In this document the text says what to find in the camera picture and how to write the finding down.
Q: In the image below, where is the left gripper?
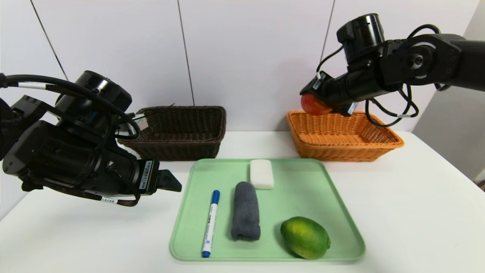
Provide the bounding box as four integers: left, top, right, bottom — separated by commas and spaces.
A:
100, 147, 182, 197

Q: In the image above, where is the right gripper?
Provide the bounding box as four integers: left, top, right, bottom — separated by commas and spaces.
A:
299, 71, 359, 117

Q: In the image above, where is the red apple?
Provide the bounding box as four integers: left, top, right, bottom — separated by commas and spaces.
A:
301, 94, 333, 116

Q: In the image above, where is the blue white marker pen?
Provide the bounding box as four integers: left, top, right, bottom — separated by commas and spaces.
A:
202, 190, 221, 258

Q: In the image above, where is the grey towel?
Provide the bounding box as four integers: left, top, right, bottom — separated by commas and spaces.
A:
232, 181, 261, 241

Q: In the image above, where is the white soap bar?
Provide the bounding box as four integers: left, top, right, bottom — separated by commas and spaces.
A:
250, 159, 274, 190

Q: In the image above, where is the green lime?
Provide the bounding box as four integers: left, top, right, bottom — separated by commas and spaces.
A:
280, 216, 332, 260

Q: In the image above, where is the dark brown wicker basket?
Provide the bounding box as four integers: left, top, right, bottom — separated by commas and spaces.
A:
117, 106, 227, 161

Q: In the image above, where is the orange wicker basket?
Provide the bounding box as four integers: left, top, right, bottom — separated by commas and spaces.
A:
286, 110, 404, 163

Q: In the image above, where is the light green plastic tray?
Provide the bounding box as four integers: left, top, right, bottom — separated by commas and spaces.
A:
169, 158, 366, 262

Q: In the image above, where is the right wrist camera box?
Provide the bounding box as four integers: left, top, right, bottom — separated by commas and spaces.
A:
310, 71, 331, 91

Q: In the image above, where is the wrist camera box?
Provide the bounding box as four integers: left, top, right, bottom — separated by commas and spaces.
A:
129, 112, 148, 133
310, 71, 331, 91

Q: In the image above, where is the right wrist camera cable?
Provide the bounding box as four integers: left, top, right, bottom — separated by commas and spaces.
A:
316, 45, 345, 77

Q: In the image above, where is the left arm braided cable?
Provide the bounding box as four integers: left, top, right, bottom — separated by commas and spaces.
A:
23, 182, 141, 207

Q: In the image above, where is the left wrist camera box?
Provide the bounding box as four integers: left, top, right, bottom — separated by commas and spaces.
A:
129, 112, 148, 133

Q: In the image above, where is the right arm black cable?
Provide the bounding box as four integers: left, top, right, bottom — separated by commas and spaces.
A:
365, 84, 419, 127

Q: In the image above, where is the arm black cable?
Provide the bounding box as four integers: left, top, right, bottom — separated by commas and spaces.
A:
365, 84, 419, 127
0, 74, 141, 140

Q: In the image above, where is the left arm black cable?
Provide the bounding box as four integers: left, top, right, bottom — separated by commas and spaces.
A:
0, 74, 141, 140

